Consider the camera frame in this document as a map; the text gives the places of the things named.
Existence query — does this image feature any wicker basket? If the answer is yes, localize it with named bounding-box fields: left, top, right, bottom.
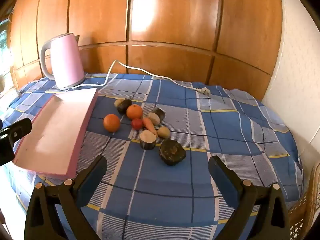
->
left=287, top=162, right=320, bottom=240

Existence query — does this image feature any dark cut vegetable cylinder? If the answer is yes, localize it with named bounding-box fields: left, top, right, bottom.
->
left=139, top=129, right=157, bottom=151
left=147, top=108, right=165, bottom=126

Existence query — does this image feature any blue plaid tablecloth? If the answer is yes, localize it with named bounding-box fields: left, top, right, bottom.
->
left=9, top=73, right=304, bottom=240

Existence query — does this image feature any partly hidden orange fruit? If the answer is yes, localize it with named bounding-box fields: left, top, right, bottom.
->
left=142, top=117, right=159, bottom=138

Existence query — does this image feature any white power cord with plug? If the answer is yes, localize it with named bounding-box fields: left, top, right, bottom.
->
left=71, top=60, right=212, bottom=97

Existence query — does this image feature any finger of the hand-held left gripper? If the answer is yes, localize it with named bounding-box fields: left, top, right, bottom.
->
left=0, top=118, right=33, bottom=143

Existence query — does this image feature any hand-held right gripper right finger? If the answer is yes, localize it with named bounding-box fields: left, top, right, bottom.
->
left=208, top=155, right=292, bottom=240

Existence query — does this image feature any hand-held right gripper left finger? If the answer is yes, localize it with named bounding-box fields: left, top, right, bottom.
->
left=24, top=155, right=108, bottom=240

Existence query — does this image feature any orange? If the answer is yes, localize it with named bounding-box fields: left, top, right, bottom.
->
left=103, top=114, right=121, bottom=133
left=126, top=104, right=143, bottom=120

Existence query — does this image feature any wooden glazed door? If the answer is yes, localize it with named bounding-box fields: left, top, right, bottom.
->
left=0, top=12, right=14, bottom=85

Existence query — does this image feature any dark round fruit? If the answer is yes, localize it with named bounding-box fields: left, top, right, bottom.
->
left=117, top=99, right=132, bottom=114

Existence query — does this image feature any pink electric kettle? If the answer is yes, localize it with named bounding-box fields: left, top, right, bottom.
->
left=40, top=32, right=85, bottom=90

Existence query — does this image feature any dark purple mangosteen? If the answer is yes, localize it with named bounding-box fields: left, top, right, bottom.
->
left=159, top=139, right=187, bottom=166

